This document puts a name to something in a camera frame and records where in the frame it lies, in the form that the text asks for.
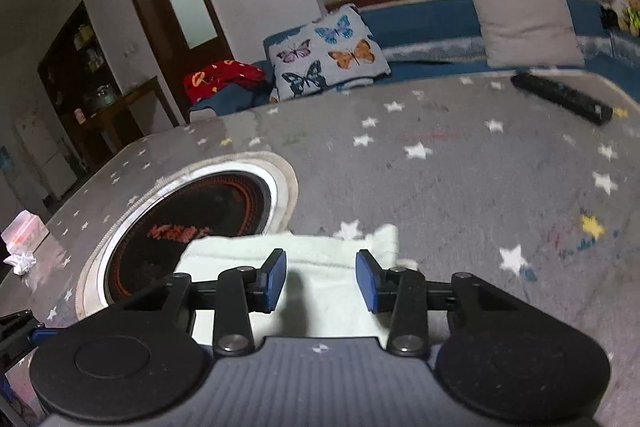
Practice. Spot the dark shelf cabinet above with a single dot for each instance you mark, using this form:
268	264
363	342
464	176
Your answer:
72	72

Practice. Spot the wooden door with glass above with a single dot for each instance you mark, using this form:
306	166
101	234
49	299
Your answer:
185	36

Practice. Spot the pink tissue pack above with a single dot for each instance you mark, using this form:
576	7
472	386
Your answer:
24	234

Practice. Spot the dark wooden side table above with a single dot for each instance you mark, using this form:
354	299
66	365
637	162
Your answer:
109	129

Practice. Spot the panda plush toy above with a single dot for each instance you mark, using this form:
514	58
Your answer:
611	12

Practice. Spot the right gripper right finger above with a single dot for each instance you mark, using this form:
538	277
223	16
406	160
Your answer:
504	358

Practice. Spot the black remote control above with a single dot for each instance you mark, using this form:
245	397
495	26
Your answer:
558	93

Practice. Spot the red patterned blanket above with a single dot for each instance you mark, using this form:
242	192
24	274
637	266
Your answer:
215	77

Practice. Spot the grey star tablecloth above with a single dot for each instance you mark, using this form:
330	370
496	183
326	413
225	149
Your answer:
476	175

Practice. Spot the round induction cooker plate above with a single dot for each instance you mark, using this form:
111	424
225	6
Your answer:
229	196

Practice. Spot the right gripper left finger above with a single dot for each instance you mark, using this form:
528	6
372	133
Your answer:
141	356

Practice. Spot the blue sofa bench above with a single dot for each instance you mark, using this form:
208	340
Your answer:
437	38

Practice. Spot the butterfly print pillow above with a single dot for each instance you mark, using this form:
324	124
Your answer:
337	49

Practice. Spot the bear plush toy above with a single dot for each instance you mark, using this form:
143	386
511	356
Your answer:
630	19

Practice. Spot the pale green garment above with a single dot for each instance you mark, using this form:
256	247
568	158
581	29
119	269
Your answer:
320	297

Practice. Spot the crumpled white tissue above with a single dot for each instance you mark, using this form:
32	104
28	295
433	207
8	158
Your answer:
20	263

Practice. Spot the white refrigerator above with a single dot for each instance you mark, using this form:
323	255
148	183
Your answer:
49	159

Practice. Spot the grey cushion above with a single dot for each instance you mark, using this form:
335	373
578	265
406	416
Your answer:
528	33

